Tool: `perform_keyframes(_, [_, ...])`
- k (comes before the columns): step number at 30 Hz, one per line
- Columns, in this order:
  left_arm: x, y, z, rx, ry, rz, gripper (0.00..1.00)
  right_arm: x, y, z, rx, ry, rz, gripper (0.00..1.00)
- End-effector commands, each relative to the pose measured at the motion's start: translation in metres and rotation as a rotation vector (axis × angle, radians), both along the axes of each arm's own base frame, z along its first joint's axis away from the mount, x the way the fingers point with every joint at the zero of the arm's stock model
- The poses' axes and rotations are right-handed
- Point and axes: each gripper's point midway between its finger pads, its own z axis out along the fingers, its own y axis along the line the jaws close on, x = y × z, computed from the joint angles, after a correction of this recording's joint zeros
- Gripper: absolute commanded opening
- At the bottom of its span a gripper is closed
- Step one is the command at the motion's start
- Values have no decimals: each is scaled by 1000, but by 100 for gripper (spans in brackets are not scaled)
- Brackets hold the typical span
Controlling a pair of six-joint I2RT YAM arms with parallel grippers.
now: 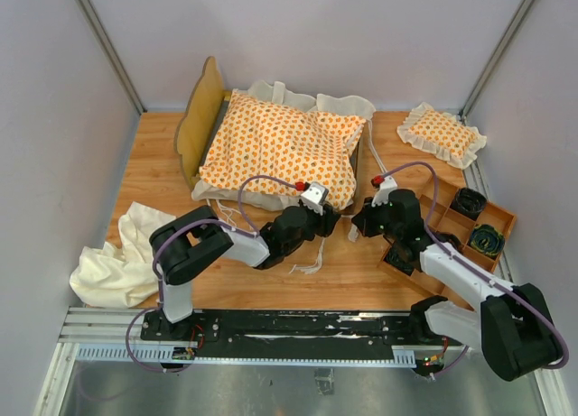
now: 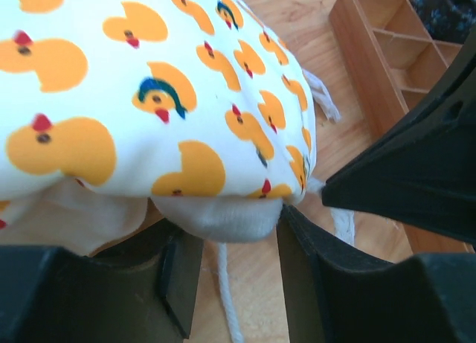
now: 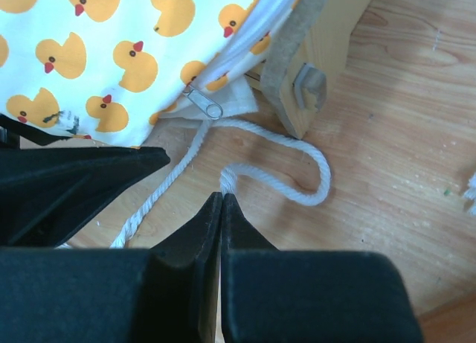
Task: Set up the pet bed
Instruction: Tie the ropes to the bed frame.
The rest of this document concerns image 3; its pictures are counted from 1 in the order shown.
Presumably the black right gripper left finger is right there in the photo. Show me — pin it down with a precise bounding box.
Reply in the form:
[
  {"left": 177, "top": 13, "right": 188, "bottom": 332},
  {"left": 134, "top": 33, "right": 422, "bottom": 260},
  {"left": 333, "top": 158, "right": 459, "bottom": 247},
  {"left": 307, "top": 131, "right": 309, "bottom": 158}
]
[{"left": 1, "top": 193, "right": 222, "bottom": 342}]

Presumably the duck print bed cover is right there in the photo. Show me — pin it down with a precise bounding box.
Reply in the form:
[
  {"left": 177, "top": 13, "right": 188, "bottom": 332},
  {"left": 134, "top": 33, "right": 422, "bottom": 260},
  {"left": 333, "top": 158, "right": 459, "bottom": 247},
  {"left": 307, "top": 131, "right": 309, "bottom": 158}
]
[{"left": 0, "top": 0, "right": 332, "bottom": 249}]

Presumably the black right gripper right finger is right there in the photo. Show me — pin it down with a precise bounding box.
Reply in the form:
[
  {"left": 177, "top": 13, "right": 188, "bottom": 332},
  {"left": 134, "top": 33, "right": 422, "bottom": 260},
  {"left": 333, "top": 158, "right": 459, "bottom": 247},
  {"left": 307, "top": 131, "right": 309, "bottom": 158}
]
[{"left": 221, "top": 194, "right": 423, "bottom": 342}]

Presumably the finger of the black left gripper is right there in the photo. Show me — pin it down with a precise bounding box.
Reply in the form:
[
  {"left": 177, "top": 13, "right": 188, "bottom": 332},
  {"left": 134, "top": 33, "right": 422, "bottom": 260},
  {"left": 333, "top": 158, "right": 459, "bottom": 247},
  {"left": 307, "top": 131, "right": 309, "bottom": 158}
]
[{"left": 1, "top": 116, "right": 170, "bottom": 247}]

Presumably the wooden pet bed frame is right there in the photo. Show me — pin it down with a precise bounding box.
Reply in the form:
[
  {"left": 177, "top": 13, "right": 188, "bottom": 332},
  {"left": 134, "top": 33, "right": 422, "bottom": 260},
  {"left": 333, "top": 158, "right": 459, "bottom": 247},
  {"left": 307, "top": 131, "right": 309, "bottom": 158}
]
[{"left": 246, "top": 0, "right": 371, "bottom": 138}]

